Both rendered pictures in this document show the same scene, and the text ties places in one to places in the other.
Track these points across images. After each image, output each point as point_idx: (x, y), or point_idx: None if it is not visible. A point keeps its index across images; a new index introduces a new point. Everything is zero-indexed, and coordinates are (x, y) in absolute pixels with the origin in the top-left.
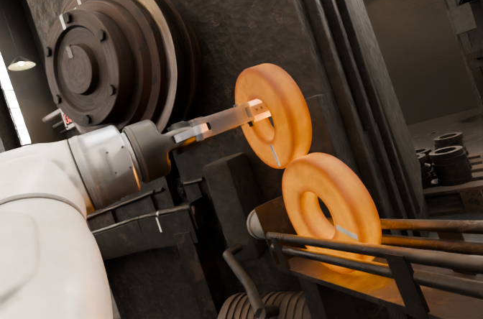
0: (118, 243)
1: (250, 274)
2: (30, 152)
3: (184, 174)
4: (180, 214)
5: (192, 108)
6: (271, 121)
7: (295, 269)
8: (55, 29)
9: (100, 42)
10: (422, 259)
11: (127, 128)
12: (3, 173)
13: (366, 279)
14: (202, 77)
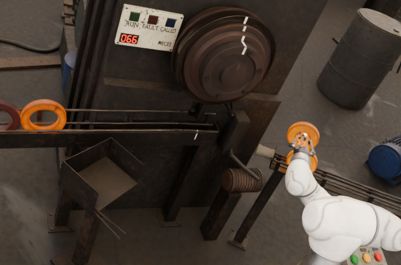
0: (157, 139)
1: None
2: (309, 169)
3: (204, 108)
4: (212, 134)
5: None
6: (261, 103)
7: (280, 170)
8: (236, 50)
9: (256, 72)
10: (330, 181)
11: (307, 154)
12: (312, 176)
13: None
14: None
